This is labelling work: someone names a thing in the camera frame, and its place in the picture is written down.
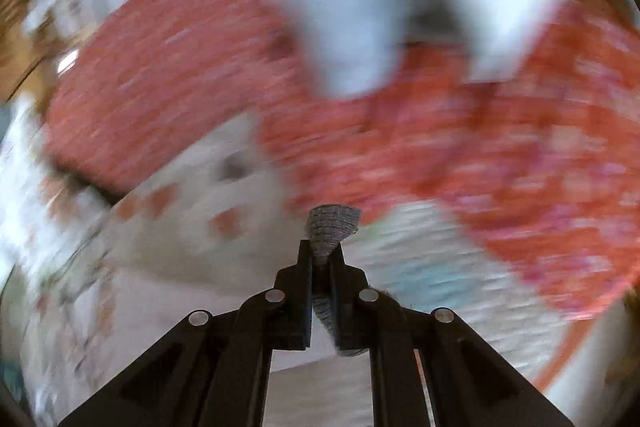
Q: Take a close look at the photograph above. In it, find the grey knit sock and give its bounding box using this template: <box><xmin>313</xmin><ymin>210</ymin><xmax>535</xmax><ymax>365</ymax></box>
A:
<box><xmin>305</xmin><ymin>204</ymin><xmax>372</xmax><ymax>357</ymax></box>

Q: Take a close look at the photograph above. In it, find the quilt with coloured dots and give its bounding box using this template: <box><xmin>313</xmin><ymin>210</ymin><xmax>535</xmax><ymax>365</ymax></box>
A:
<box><xmin>75</xmin><ymin>112</ymin><xmax>576</xmax><ymax>427</ymax></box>

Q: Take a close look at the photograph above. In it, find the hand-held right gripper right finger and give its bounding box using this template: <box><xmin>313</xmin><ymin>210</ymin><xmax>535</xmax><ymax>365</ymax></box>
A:
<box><xmin>329</xmin><ymin>243</ymin><xmax>576</xmax><ymax>427</ymax></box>

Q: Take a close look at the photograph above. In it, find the red patterned blanket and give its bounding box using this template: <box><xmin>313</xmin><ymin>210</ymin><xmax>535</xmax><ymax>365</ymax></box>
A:
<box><xmin>42</xmin><ymin>0</ymin><xmax>640</xmax><ymax>320</ymax></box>

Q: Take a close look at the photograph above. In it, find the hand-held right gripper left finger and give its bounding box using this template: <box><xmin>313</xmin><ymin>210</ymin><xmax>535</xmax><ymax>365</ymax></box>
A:
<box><xmin>57</xmin><ymin>239</ymin><xmax>314</xmax><ymax>427</ymax></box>

